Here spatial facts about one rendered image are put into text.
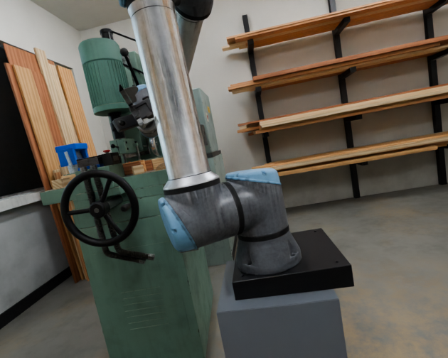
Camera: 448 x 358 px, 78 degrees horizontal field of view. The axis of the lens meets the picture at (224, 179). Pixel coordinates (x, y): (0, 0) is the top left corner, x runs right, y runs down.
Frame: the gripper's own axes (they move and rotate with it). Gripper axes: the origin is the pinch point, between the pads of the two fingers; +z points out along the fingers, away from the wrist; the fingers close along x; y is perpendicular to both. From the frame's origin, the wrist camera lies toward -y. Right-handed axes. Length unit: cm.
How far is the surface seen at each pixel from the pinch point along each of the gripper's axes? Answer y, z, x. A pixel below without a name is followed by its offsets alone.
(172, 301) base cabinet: -29, -39, 72
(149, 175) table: -8.2, -29.3, 18.7
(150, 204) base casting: -14.5, -31.8, 29.7
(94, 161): -23.1, -22.6, 4.5
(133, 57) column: 13, -54, -42
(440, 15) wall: 344, -181, 1
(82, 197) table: -34.6, -24.9, 14.2
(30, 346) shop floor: -123, -92, 64
